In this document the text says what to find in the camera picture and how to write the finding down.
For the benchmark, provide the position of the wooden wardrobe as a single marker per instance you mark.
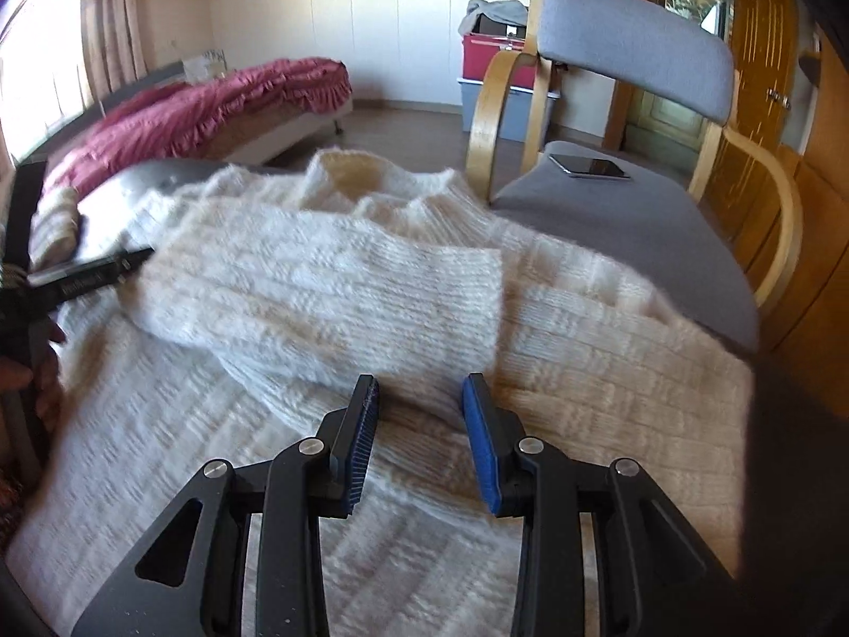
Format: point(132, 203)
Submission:
point(796, 212)

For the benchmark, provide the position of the folded beige cloth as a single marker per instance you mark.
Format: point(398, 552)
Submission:
point(56, 225)

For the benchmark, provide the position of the black smartphone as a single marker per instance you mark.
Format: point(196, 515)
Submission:
point(590, 166)

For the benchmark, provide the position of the red ruffled bedspread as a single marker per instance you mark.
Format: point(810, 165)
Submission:
point(172, 119)

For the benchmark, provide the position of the grey garment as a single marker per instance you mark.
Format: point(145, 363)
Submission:
point(494, 10)

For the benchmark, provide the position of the person's left hand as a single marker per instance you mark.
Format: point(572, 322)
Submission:
point(43, 378)

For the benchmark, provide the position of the white knit sweater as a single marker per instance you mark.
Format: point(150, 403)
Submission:
point(331, 292)

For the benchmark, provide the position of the red fabric storage box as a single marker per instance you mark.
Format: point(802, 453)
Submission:
point(487, 60)

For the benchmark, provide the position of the tissue box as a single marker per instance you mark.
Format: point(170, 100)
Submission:
point(205, 61)

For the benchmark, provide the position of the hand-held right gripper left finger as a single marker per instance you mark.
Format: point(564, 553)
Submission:
point(361, 451)

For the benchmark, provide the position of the glass cabinet door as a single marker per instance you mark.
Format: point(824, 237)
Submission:
point(676, 46)

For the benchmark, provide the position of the grey plastic storage bin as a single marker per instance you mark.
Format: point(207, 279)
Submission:
point(511, 113)

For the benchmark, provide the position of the beige curtain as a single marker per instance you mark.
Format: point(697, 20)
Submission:
point(113, 20)

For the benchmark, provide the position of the window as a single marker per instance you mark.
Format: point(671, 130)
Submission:
point(40, 60)

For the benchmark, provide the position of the grey wooden armchair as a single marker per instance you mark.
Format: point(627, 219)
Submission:
point(630, 232)

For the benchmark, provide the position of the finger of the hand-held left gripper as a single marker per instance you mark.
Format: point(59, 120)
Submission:
point(129, 257)

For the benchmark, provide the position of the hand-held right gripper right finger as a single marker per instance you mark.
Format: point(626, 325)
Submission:
point(479, 451)

